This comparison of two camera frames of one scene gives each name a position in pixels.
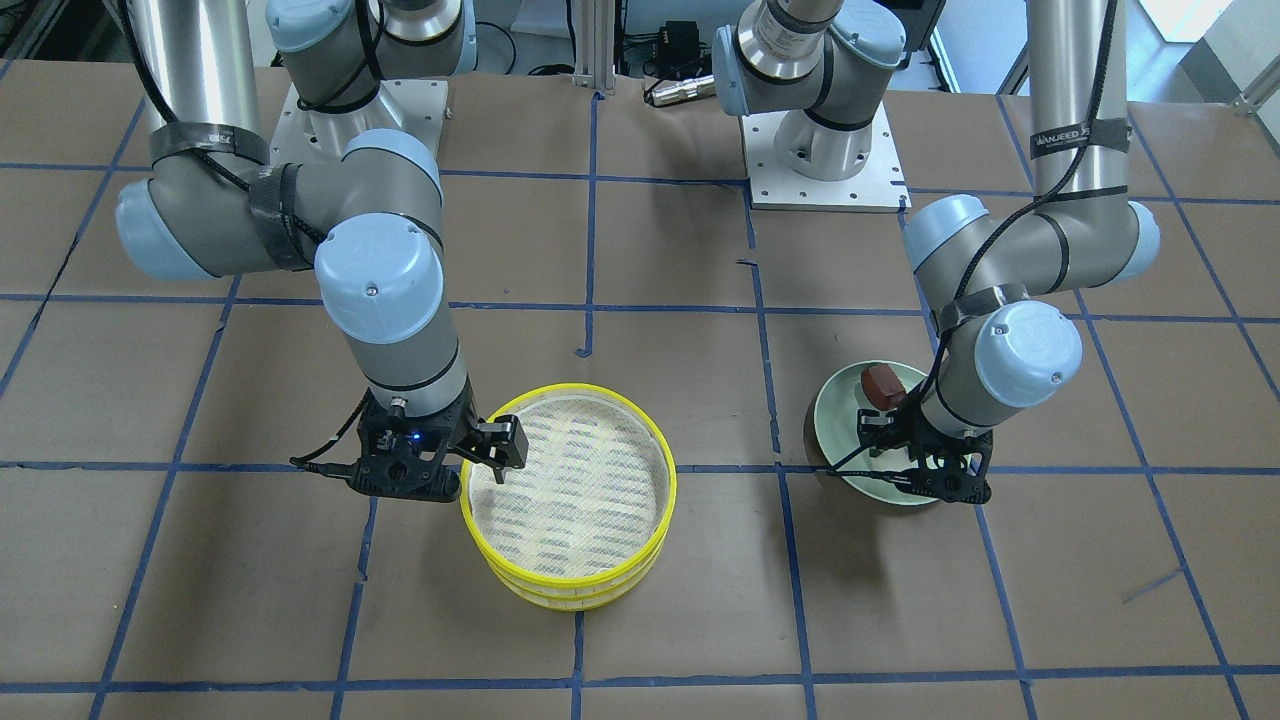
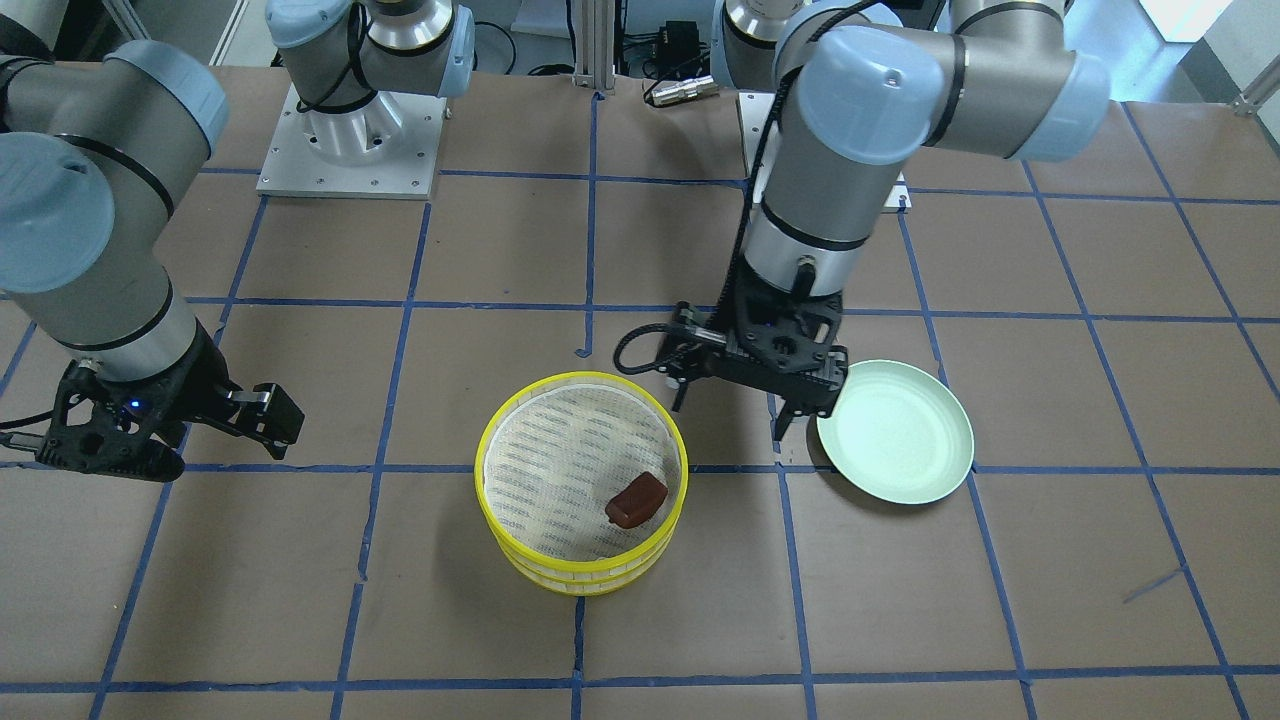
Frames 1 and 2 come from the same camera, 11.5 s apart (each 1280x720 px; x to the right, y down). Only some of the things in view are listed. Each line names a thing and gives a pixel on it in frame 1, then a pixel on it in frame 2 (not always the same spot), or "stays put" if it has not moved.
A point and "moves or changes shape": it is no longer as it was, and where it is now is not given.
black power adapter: [679, 51] stays put
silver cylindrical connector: [669, 92] stays put
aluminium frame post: [595, 45] stays put
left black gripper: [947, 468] to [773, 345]
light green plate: [837, 434] stays put
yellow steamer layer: [589, 511] moves or changes shape
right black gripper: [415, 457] to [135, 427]
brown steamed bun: [882, 387] to [636, 503]
